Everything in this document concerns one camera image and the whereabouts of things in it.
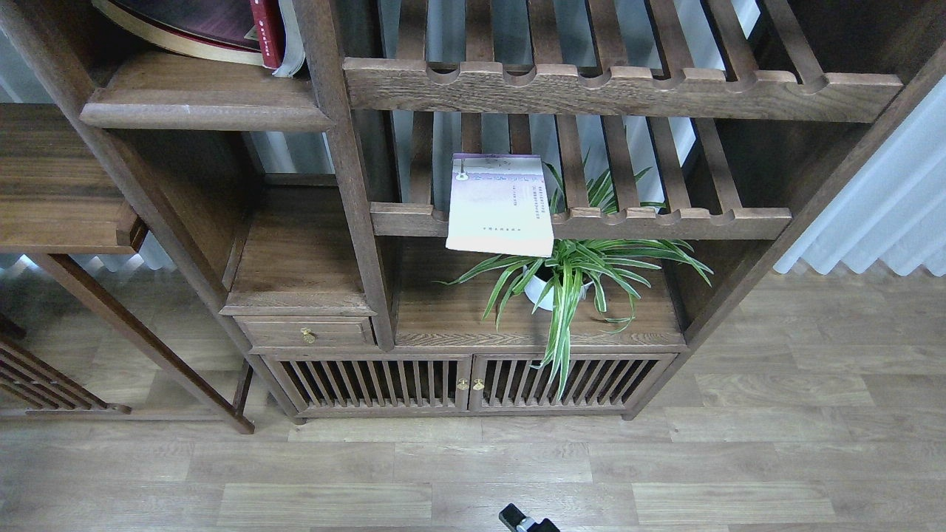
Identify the brass drawer knob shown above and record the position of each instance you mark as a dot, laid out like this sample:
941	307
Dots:
308	336

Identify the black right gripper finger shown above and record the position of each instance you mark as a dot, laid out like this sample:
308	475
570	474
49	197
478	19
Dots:
516	521

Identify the brass cabinet door knobs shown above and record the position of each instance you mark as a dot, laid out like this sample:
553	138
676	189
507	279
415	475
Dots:
464	384

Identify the dark wooden bookshelf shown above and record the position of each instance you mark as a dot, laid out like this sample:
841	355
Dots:
319	203

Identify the white curtain right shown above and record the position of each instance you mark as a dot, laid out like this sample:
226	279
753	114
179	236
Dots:
893	211

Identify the green spider plant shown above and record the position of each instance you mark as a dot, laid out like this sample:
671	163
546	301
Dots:
620	260

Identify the wooden side table left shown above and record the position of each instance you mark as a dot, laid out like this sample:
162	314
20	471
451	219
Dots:
58	202

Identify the upright books on shelf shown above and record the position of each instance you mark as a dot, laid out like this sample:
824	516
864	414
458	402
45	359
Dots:
294	54

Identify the pale purple book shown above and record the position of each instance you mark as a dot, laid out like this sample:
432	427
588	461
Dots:
499	205

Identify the white plant pot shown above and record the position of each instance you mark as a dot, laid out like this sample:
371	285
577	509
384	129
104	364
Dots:
540	291

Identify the red book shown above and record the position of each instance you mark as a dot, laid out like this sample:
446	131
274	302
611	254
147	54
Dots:
243	32

